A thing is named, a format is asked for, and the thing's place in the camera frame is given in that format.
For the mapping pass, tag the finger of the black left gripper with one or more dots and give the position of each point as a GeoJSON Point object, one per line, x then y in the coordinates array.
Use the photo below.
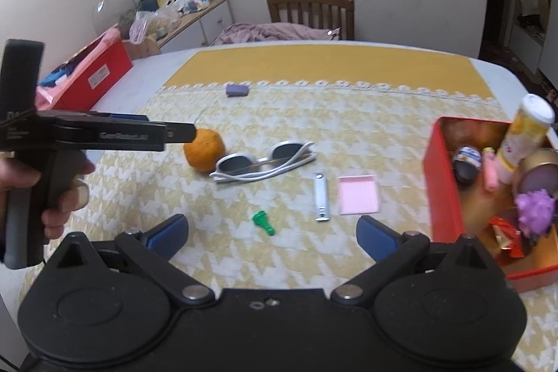
{"type": "Point", "coordinates": [132, 129]}

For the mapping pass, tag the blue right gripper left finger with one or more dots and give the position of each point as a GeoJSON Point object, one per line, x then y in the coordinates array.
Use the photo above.
{"type": "Point", "coordinates": [169, 237]}

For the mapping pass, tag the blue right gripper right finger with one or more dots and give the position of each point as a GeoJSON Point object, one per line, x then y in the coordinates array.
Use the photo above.
{"type": "Point", "coordinates": [376, 239]}

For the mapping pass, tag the orange fruit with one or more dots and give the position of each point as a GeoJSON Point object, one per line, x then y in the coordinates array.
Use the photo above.
{"type": "Point", "coordinates": [205, 151]}

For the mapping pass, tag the silver nail clipper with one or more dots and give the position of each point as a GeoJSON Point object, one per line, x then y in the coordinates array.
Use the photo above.
{"type": "Point", "coordinates": [321, 198]}

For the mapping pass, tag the white sunglasses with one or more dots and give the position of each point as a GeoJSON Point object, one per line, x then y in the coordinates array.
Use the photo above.
{"type": "Point", "coordinates": [244, 168]}

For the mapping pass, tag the green small toy piece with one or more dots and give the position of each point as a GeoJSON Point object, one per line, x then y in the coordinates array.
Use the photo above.
{"type": "Point", "coordinates": [261, 220]}

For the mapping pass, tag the purple spiky toy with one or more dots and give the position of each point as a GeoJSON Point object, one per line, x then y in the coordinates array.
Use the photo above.
{"type": "Point", "coordinates": [535, 212]}

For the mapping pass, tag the gold round tin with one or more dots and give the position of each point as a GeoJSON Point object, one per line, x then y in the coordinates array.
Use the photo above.
{"type": "Point", "coordinates": [538, 171]}

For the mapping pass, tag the person's left hand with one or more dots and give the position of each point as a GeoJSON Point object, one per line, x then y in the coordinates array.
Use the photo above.
{"type": "Point", "coordinates": [58, 196]}

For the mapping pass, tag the pink square card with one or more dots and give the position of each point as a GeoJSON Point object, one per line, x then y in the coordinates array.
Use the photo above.
{"type": "Point", "coordinates": [358, 195]}

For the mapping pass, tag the red storage box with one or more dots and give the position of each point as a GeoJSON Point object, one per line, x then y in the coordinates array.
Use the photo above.
{"type": "Point", "coordinates": [78, 83]}

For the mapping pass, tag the clear plastic bag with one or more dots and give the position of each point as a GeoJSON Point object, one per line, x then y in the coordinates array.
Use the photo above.
{"type": "Point", "coordinates": [157, 24]}

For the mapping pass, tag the purple eraser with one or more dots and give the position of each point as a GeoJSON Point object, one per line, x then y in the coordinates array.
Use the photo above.
{"type": "Point", "coordinates": [236, 90]}

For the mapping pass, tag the black blue small jar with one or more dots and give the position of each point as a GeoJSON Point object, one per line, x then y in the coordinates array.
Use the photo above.
{"type": "Point", "coordinates": [466, 165]}

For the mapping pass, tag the wooden side shelf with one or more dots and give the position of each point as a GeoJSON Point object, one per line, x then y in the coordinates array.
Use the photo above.
{"type": "Point", "coordinates": [196, 30]}

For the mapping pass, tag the red snack packet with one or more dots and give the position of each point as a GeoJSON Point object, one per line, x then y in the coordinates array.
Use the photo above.
{"type": "Point", "coordinates": [509, 238]}

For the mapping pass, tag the pink lip balm tube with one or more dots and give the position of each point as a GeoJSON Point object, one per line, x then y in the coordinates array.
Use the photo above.
{"type": "Point", "coordinates": [489, 169]}

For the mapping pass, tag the red metal tin box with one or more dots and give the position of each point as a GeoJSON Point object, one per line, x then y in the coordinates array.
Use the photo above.
{"type": "Point", "coordinates": [455, 210]}

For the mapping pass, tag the pink cloth on chair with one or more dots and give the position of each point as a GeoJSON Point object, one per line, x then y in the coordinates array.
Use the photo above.
{"type": "Point", "coordinates": [255, 33]}

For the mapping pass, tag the white capped yellow bottle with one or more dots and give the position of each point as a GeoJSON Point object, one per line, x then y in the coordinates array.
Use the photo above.
{"type": "Point", "coordinates": [525, 134]}

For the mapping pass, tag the wooden chair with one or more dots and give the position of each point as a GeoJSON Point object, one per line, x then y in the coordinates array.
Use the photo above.
{"type": "Point", "coordinates": [331, 14]}

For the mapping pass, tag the white cabinet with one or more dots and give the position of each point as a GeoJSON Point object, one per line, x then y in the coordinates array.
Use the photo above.
{"type": "Point", "coordinates": [538, 52]}

